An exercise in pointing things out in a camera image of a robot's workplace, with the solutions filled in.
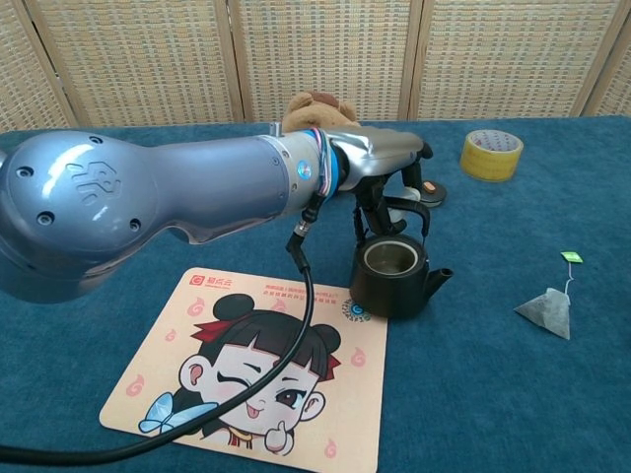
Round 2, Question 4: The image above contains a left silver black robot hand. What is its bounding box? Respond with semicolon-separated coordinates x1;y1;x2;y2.
327;125;435;234

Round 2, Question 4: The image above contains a black teapot with handle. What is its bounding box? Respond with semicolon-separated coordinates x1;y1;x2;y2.
348;195;454;320

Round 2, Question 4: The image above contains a pyramid tea bag green tag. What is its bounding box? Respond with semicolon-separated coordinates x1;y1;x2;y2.
512;249;584;341

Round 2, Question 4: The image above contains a black teapot lid wooden knob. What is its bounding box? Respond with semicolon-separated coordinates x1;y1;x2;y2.
416;179;449;209

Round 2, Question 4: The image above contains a brown plush capybara toy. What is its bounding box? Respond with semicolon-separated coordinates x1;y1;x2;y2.
281;91;361;135

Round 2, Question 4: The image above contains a woven bamboo folding screen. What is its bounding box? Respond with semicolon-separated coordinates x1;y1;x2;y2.
0;0;631;134

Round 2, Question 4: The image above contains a yellow packing tape roll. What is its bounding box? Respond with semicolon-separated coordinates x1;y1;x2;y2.
458;129;526;183

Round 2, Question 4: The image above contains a cartoon girl mouse pad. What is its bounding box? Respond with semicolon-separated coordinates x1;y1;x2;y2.
98;267;389;473

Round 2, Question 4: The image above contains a blue carpet table cover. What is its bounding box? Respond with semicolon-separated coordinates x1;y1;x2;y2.
0;115;631;473

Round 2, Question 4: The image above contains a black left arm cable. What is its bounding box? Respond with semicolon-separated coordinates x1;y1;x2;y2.
0;216;317;465

